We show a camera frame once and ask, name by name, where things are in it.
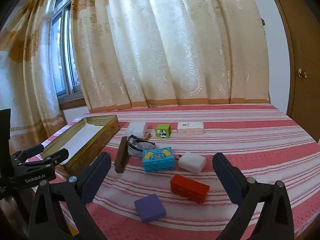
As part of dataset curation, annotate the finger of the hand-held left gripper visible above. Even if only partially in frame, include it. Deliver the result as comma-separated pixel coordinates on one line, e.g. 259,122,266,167
11,144,48,164
17,148,70,169

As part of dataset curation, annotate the narrow cream patterned curtain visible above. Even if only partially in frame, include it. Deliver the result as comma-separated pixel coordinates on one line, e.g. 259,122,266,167
0,0,68,155

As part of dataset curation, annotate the translucent white plastic box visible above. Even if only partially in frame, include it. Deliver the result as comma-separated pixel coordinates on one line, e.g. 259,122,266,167
126,120,148,138

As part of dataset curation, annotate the brown wooden bar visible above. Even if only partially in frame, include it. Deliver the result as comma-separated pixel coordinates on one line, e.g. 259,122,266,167
114,136,128,173

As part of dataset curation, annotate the wide cream patterned curtain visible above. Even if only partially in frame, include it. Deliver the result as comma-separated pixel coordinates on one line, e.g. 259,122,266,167
71,0,270,113

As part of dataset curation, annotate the blue toy brick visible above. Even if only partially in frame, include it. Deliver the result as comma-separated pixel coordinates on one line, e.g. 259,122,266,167
142,147,175,173

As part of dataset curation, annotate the pink striped bedspread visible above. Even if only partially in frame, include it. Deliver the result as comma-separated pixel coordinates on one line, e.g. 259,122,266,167
40,102,320,240

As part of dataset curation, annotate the gold tin box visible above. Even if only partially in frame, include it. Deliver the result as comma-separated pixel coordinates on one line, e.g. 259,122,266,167
40,114,120,177

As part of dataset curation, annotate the purple block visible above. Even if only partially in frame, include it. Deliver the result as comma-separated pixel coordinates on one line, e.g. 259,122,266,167
134,193,167,223

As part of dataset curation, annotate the white and pink box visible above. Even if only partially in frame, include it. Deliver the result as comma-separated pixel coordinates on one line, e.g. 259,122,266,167
177,121,204,135

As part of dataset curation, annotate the green printed cube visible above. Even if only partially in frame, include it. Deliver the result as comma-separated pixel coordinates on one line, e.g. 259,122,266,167
154,124,172,139

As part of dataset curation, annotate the brown wooden door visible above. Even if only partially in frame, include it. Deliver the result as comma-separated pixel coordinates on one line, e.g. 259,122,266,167
264,0,320,143

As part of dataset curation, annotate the white charger plug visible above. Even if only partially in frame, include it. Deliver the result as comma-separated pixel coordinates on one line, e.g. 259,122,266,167
177,152,207,174

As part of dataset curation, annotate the wooden window sill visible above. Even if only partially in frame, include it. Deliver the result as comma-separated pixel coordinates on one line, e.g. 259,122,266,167
59,97,87,110

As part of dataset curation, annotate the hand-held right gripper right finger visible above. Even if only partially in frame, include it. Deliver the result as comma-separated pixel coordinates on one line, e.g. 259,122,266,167
212,152,294,240

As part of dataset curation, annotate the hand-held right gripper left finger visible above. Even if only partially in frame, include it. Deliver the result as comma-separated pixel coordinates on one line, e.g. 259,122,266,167
28,152,112,240

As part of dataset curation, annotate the red toy brick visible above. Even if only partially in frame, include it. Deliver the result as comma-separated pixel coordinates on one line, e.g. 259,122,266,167
170,174,210,204

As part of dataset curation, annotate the window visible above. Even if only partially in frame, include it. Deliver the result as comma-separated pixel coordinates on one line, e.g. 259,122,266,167
49,0,83,103

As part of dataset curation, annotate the black grey hair clip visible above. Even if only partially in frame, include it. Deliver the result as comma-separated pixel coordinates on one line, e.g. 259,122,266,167
126,134,157,159

